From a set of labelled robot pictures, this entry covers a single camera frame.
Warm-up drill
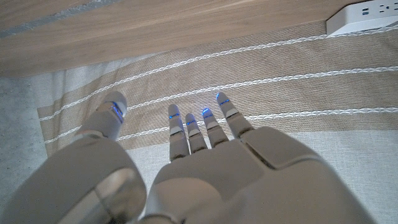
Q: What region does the white power strip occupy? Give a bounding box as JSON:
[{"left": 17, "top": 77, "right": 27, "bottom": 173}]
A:
[{"left": 325, "top": 0, "right": 398, "bottom": 37}]

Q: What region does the beige striped cloth backdrop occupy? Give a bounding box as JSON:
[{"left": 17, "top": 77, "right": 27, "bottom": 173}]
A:
[{"left": 29, "top": 20, "right": 398, "bottom": 224}]

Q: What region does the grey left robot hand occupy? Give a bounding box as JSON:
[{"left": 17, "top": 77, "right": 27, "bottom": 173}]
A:
[{"left": 0, "top": 90, "right": 377, "bottom": 224}]

